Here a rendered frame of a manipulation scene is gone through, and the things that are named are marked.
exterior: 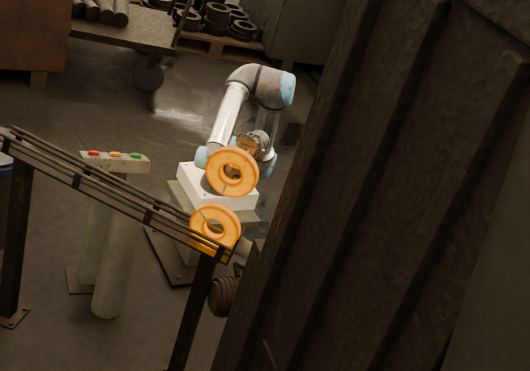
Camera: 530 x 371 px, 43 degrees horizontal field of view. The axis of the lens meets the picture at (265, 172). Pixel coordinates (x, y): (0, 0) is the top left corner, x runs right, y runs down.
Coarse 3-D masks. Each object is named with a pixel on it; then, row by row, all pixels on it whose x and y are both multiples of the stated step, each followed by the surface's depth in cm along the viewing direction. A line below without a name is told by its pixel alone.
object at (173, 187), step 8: (168, 184) 295; (176, 184) 296; (168, 192) 295; (176, 192) 291; (184, 192) 292; (176, 200) 288; (184, 200) 287; (184, 208) 282; (192, 208) 284; (240, 216) 288; (248, 216) 290; (256, 216) 292; (216, 224) 279; (248, 224) 288; (256, 224) 290
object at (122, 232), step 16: (112, 208) 236; (112, 224) 238; (128, 224) 237; (112, 240) 241; (128, 240) 241; (112, 256) 244; (128, 256) 246; (112, 272) 248; (128, 272) 251; (96, 288) 255; (112, 288) 252; (96, 304) 257; (112, 304) 256
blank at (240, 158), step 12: (216, 156) 195; (228, 156) 194; (240, 156) 193; (216, 168) 197; (240, 168) 195; (252, 168) 194; (216, 180) 199; (228, 180) 200; (240, 180) 197; (252, 180) 195; (228, 192) 200; (240, 192) 199
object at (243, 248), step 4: (240, 240) 206; (244, 240) 207; (240, 244) 205; (244, 244) 206; (248, 244) 206; (236, 248) 205; (240, 248) 205; (244, 248) 205; (248, 248) 205; (236, 252) 206; (240, 252) 206; (244, 252) 205; (248, 252) 205; (244, 256) 206
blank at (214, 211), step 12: (204, 204) 205; (216, 204) 204; (192, 216) 206; (204, 216) 204; (216, 216) 203; (228, 216) 202; (192, 228) 208; (204, 228) 208; (228, 228) 204; (240, 228) 205; (204, 240) 208; (216, 240) 207; (228, 240) 206
